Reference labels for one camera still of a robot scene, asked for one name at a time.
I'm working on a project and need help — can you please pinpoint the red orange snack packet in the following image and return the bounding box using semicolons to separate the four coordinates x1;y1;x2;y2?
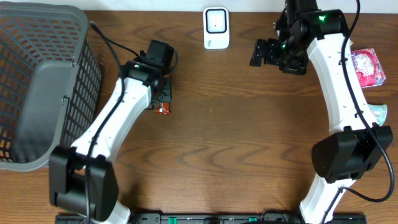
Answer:
155;103;171;114

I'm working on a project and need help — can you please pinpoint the purple tissue pack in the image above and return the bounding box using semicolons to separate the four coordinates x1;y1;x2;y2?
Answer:
351;48;386;88

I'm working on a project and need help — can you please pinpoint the teal snack packet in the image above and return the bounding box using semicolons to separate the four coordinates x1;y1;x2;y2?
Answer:
368;105;387;126

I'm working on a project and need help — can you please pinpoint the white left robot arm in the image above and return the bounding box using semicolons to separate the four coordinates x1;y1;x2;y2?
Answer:
49;58;173;223

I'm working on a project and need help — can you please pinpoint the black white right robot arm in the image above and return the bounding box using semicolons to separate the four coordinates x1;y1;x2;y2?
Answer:
250;0;393;223

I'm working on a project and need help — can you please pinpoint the grey plastic basket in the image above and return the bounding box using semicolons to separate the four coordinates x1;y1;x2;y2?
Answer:
1;1;102;172

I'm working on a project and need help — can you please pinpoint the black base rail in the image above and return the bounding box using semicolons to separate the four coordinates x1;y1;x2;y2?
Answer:
55;210;367;224

